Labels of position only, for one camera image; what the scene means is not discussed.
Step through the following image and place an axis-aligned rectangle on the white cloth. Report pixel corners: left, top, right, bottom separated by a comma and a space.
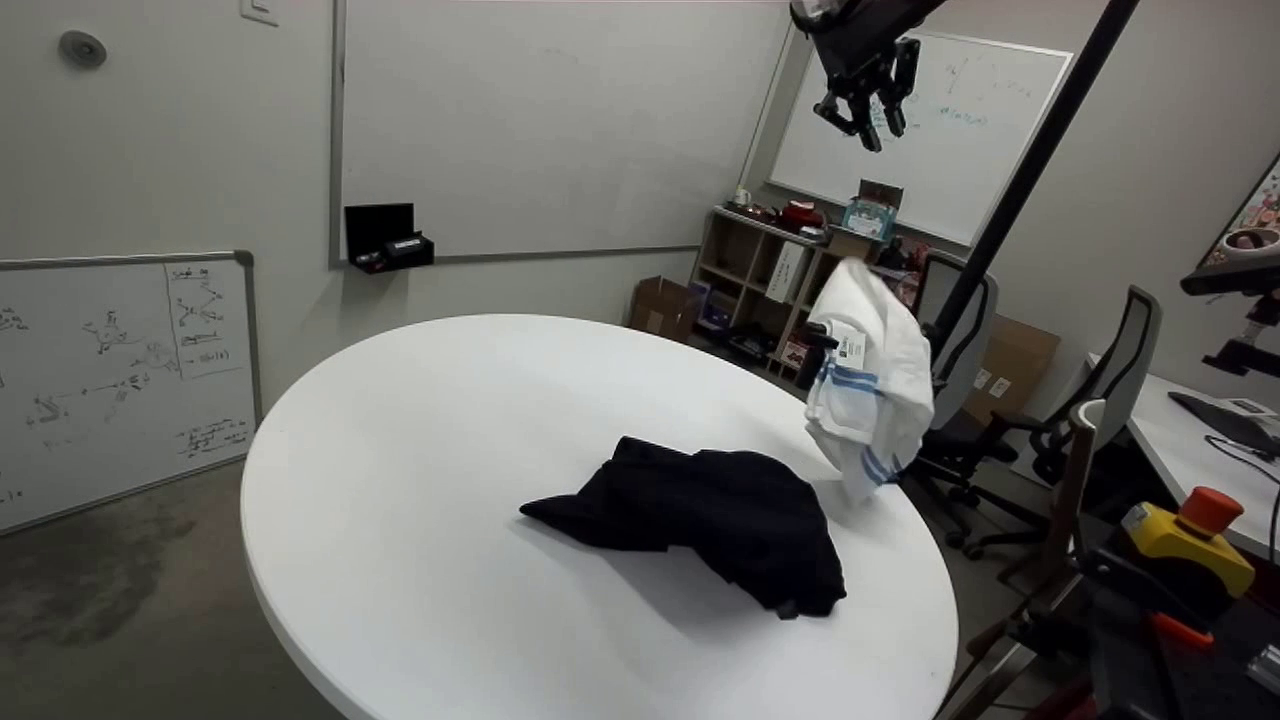
799, 254, 941, 499

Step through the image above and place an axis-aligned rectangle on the large blank wall whiteboard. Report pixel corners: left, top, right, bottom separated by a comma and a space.
323, 0, 805, 270

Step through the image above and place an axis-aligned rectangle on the grey office chair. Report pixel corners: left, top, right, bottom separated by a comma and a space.
958, 285, 1168, 564
904, 250, 1003, 551

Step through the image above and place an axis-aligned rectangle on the metal tripod stand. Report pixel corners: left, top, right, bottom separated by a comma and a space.
930, 397, 1113, 720

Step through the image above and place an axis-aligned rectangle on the whiteboard with green writing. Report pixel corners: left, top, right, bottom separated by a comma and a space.
766, 13, 1076, 250

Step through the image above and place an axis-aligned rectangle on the black computer monitor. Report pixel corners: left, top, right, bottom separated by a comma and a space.
1174, 152, 1280, 299

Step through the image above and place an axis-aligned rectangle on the black red equipment base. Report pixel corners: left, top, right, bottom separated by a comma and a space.
1051, 551, 1280, 720

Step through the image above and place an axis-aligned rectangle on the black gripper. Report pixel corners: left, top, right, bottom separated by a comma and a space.
783, 0, 948, 157

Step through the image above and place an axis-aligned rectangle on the small brown cardboard box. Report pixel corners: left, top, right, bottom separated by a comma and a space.
627, 270, 709, 343

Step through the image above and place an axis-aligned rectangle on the small whiteboard with drawings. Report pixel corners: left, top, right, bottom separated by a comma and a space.
0, 246, 264, 536

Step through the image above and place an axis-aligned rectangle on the wooden shelf unit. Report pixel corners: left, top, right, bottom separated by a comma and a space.
693, 200, 930, 392

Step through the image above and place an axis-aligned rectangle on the white flat box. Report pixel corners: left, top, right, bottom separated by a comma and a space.
763, 237, 815, 306

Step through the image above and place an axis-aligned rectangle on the yellow red emergency stop button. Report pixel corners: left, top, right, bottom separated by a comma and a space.
1115, 485, 1259, 605

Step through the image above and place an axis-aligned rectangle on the black cloth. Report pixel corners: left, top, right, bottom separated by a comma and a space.
515, 432, 850, 624

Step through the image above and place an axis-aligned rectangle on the round grey wall sensor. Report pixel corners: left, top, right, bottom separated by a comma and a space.
55, 28, 111, 71

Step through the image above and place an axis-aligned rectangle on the black marker holder box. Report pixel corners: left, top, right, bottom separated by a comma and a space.
338, 200, 438, 275

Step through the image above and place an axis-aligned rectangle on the white desk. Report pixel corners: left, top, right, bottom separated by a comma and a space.
1122, 370, 1280, 556

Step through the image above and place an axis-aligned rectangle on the blue picture box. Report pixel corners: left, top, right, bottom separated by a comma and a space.
841, 175, 906, 246

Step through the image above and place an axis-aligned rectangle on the black keyboard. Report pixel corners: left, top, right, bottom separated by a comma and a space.
1168, 387, 1280, 464

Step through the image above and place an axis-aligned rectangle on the large flat cardboard box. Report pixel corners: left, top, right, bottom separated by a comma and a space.
965, 312, 1067, 432

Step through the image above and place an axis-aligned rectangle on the black stand with pole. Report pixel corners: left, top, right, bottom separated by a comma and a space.
834, 0, 1145, 488

